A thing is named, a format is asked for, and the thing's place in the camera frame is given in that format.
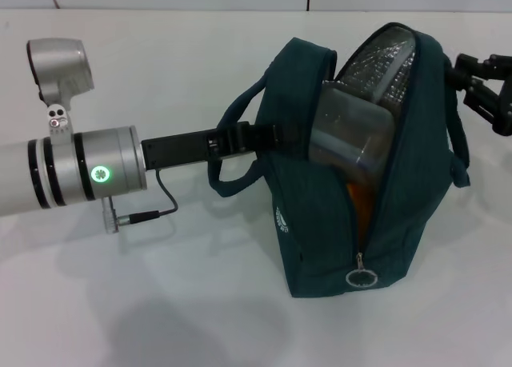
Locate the dark teal insulated lunch bag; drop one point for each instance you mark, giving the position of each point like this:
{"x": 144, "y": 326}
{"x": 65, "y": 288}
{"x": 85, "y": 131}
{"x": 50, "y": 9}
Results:
{"x": 320, "y": 231}

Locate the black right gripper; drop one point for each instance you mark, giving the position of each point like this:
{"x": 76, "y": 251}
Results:
{"x": 505, "y": 107}

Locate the clear plastic food container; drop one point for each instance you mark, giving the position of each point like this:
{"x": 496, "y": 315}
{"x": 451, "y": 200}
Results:
{"x": 348, "y": 131}

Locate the orange yellow pear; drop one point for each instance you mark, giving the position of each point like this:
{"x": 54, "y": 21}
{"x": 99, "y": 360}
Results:
{"x": 362, "y": 207}

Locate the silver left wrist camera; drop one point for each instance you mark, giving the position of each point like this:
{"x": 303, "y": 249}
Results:
{"x": 60, "y": 71}

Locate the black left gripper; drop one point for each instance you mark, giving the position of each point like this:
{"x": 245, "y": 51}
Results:
{"x": 176, "y": 151}

